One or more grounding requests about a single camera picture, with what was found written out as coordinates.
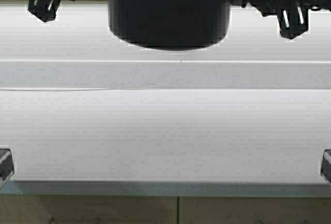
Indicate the drawer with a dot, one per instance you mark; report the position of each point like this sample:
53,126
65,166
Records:
253,210
87,209

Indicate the left metal frame rail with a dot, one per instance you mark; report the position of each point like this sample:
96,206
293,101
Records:
7,166

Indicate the lower right drawer front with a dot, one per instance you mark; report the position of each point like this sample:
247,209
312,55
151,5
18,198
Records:
253,210

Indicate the black cooking pot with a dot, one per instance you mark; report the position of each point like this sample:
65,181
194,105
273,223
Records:
175,25

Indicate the metal frame rail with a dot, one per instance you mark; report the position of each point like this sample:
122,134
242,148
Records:
7,166
326,166

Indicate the right metal frame rail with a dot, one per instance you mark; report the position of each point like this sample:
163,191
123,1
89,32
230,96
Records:
326,166

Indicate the lower left drawer front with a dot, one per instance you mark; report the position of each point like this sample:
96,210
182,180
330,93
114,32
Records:
87,209

